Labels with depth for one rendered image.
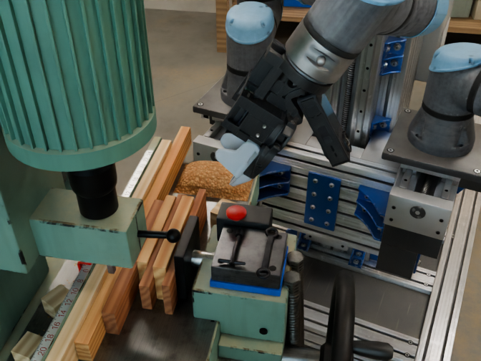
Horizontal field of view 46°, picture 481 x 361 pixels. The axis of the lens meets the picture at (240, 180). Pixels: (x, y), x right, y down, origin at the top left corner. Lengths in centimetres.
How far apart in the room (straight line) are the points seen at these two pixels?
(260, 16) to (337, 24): 79
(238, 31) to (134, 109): 78
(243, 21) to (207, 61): 217
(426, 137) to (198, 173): 56
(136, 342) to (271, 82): 41
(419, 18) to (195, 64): 288
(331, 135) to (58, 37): 34
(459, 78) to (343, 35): 68
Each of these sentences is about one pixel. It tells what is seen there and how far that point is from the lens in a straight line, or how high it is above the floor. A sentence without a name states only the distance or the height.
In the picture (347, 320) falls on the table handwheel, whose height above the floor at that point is 95.
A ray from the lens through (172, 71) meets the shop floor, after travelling 345.
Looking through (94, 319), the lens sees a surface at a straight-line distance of 83.
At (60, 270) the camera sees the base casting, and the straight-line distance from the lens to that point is 110.
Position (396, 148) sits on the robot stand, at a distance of 136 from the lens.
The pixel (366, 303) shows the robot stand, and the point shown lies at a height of 21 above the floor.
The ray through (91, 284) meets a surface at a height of 95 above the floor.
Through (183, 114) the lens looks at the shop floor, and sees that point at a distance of 303.
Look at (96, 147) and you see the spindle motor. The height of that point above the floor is 122.
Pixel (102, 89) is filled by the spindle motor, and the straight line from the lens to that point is 60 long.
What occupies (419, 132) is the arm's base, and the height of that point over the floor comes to 85.
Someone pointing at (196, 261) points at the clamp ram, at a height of 96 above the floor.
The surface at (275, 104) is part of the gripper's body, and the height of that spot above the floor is 122.
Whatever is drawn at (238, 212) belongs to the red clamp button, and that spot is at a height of 102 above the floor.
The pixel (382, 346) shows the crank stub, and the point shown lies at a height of 93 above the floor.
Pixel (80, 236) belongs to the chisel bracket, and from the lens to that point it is 78.
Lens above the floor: 157
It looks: 38 degrees down
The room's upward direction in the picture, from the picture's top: straight up
